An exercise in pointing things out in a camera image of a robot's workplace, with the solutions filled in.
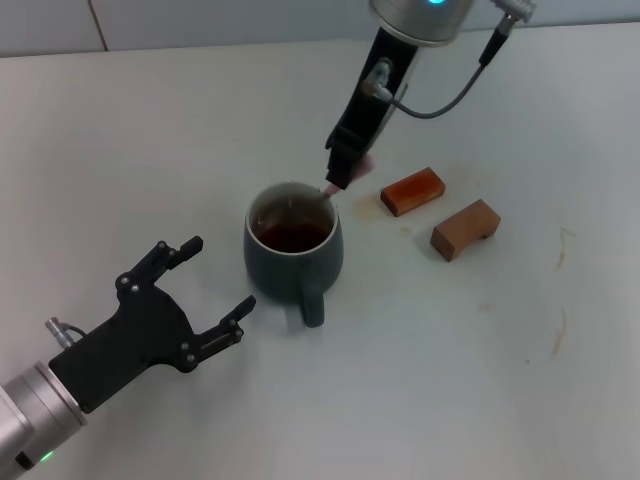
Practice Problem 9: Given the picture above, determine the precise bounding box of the grey ceramic cup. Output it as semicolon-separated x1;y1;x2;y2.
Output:
243;181;345;330

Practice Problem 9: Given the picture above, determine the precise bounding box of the pink handled metal spoon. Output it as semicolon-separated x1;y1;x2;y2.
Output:
299;153;376;206

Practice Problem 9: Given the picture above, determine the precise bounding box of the left gripper connector cable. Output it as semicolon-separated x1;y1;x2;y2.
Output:
44;315;87;347

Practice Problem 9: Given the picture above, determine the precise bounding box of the gripper connector cable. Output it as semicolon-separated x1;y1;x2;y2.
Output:
44;315;87;347
362;0;539;120

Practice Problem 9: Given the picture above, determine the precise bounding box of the right gripper connector cable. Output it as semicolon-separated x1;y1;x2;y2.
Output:
362;0;539;120

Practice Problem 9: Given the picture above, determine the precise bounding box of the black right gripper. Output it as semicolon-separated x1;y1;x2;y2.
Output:
324;24;421;194

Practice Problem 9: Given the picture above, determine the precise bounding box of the arched light wooden block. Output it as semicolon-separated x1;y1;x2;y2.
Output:
430;198;502;263

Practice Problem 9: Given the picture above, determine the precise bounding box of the flat reddish wooden block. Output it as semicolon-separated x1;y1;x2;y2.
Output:
379;166;447;218

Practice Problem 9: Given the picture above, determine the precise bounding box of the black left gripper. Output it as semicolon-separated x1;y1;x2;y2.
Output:
48;234;257;414

